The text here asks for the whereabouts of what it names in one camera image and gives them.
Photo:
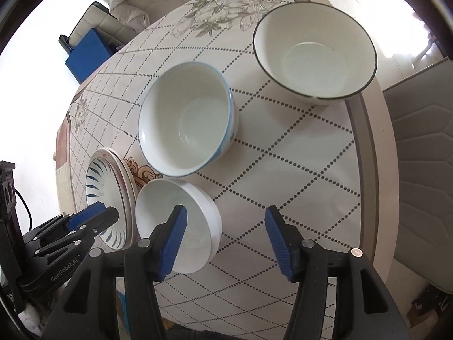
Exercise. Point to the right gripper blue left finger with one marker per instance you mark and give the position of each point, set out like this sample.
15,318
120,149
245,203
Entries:
87,306

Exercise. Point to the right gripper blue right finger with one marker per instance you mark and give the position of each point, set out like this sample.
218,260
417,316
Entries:
364,307

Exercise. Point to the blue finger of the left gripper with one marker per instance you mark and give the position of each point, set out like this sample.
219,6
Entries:
61,226
85,233

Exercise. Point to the blue striped white plate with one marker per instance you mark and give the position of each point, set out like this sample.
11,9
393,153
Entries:
106,201

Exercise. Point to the white plate pink roses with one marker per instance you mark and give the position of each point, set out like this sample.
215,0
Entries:
122,191

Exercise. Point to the plain white small bowl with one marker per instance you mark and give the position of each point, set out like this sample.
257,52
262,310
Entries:
189,219

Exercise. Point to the white bowl blue pattern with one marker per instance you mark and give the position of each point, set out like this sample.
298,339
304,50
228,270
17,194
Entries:
188,119

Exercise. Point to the white bowl black rim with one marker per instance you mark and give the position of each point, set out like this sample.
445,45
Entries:
316,51

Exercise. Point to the blue folded mat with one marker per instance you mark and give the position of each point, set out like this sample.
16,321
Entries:
90,53

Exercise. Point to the patterned floral tablecloth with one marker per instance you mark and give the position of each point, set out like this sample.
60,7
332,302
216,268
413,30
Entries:
331,170

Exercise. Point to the cream side chair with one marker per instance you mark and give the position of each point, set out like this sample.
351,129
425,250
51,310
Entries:
96,17

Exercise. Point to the beige upholstered chair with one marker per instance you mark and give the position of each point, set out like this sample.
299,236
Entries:
420,108

